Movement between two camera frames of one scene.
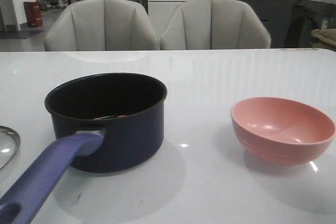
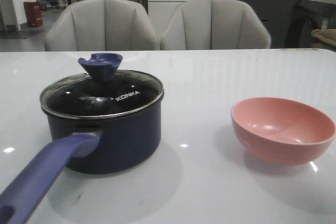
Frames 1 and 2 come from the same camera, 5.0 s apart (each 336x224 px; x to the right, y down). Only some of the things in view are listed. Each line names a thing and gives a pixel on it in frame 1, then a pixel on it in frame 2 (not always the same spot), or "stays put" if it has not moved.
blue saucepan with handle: (103, 123) stays put
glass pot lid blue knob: (10, 143) → (104, 92)
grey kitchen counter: (273, 1) stays put
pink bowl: (282, 131) stays put
